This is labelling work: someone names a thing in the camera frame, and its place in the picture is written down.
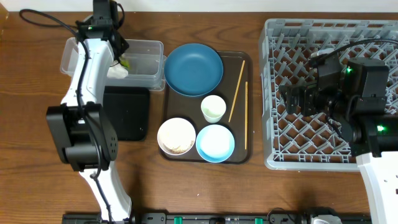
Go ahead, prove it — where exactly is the clear plastic bin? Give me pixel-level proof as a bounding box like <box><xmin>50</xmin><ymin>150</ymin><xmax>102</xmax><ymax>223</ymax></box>
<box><xmin>60</xmin><ymin>37</ymin><xmax>166</xmax><ymax>91</ymax></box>

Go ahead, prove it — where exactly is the grey dishwasher rack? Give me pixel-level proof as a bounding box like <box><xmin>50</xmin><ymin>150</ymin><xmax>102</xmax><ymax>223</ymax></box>
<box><xmin>259</xmin><ymin>19</ymin><xmax>397</xmax><ymax>172</ymax></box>

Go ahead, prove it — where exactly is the white paper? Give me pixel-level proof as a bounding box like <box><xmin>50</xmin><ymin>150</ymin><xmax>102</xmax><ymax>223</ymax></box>
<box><xmin>107</xmin><ymin>63</ymin><xmax>128</xmax><ymax>79</ymax></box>

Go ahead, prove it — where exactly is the yellow snack wrapper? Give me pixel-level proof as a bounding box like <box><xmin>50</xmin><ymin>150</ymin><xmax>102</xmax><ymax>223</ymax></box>
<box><xmin>119</xmin><ymin>55</ymin><xmax>130</xmax><ymax>70</ymax></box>

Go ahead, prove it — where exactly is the white cup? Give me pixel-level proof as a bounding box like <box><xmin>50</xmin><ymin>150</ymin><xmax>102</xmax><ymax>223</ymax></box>
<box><xmin>201</xmin><ymin>95</ymin><xmax>226</xmax><ymax>123</ymax></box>

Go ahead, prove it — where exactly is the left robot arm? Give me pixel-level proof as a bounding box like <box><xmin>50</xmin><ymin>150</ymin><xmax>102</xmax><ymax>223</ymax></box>
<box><xmin>46</xmin><ymin>1</ymin><xmax>132</xmax><ymax>223</ymax></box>

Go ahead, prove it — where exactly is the wooden chopstick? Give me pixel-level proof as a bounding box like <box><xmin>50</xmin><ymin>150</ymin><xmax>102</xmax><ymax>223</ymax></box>
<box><xmin>244</xmin><ymin>81</ymin><xmax>248</xmax><ymax>150</ymax></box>
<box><xmin>228</xmin><ymin>60</ymin><xmax>246</xmax><ymax>123</ymax></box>

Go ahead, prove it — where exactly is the light blue bowl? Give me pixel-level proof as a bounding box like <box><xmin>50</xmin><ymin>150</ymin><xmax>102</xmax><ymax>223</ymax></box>
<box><xmin>195</xmin><ymin>124</ymin><xmax>235</xmax><ymax>163</ymax></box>

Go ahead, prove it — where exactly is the white bowl with rice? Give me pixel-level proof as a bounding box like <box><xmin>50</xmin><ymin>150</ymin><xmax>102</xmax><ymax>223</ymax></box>
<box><xmin>157</xmin><ymin>118</ymin><xmax>197</xmax><ymax>156</ymax></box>

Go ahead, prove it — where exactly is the dark blue plate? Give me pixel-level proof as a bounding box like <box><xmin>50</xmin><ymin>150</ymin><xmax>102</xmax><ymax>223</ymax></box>
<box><xmin>164</xmin><ymin>43</ymin><xmax>224</xmax><ymax>96</ymax></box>

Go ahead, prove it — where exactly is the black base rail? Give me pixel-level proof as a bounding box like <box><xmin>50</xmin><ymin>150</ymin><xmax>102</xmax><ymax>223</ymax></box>
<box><xmin>61</xmin><ymin>212</ymin><xmax>372</xmax><ymax>224</ymax></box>

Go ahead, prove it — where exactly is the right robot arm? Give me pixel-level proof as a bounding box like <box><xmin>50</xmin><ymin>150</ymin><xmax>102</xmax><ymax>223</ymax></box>
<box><xmin>279</xmin><ymin>55</ymin><xmax>397</xmax><ymax>223</ymax></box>

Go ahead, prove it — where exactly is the black plastic bin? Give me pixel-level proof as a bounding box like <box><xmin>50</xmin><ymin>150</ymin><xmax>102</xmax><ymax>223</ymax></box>
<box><xmin>103</xmin><ymin>86</ymin><xmax>150</xmax><ymax>141</ymax></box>

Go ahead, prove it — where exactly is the dark brown tray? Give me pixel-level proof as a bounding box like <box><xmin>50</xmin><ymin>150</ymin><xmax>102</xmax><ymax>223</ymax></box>
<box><xmin>157</xmin><ymin>51</ymin><xmax>252</xmax><ymax>164</ymax></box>

